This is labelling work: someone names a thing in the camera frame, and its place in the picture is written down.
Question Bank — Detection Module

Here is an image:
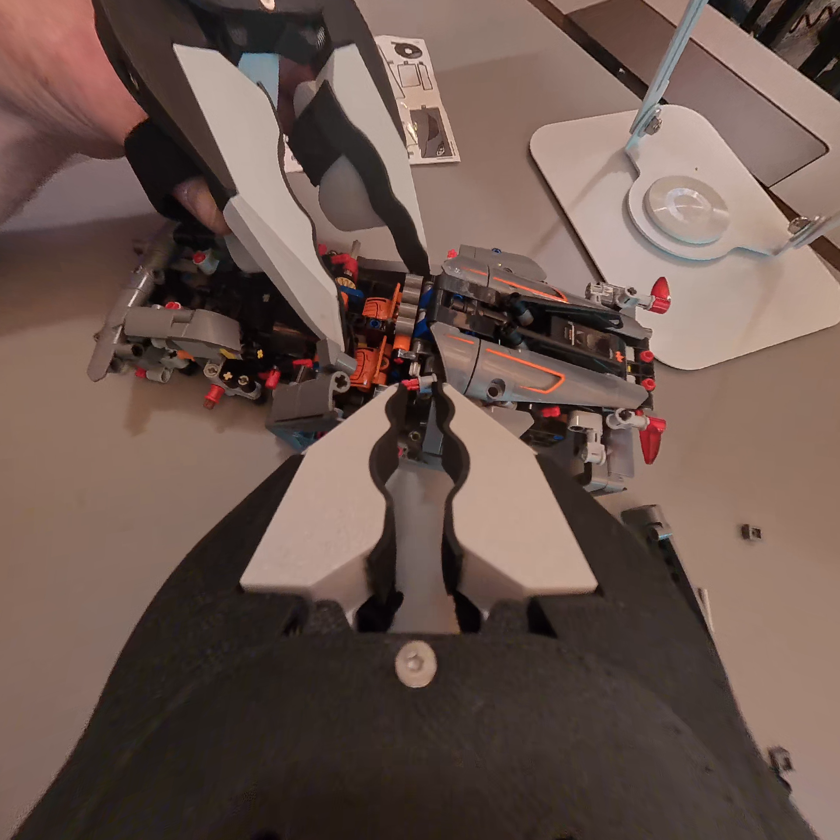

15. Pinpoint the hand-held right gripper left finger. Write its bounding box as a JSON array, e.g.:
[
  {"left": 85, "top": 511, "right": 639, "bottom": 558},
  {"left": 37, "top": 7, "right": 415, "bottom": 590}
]
[{"left": 239, "top": 382, "right": 412, "bottom": 632}]

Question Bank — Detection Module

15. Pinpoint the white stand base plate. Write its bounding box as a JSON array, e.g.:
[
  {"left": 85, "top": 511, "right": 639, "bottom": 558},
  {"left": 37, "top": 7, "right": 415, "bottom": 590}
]
[{"left": 529, "top": 0, "right": 840, "bottom": 370}]

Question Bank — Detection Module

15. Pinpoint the orange-lined grey lego section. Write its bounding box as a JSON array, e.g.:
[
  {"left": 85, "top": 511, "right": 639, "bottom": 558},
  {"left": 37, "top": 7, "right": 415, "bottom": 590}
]
[{"left": 430, "top": 244, "right": 654, "bottom": 413}]

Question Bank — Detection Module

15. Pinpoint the person's left hand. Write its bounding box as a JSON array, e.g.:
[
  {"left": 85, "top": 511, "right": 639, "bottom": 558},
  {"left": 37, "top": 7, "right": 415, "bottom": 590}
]
[{"left": 0, "top": 0, "right": 228, "bottom": 235}]

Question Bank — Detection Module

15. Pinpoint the black lego panel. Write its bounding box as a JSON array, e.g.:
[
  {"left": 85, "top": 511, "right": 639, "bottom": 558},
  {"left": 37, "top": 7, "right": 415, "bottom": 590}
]
[{"left": 620, "top": 504, "right": 714, "bottom": 635}]

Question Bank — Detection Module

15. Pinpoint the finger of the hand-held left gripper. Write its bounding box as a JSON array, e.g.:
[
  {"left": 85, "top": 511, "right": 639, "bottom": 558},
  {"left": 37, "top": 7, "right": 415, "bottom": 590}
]
[
  {"left": 172, "top": 42, "right": 349, "bottom": 355},
  {"left": 289, "top": 39, "right": 432, "bottom": 273}
]

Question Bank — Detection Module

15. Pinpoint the grey black lego car chassis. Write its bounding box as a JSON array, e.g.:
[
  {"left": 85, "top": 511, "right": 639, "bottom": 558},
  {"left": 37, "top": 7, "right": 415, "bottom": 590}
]
[{"left": 88, "top": 223, "right": 672, "bottom": 496}]

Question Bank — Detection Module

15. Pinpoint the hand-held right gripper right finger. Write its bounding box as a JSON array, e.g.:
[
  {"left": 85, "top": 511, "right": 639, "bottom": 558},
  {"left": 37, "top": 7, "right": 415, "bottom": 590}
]
[{"left": 430, "top": 381, "right": 599, "bottom": 632}]

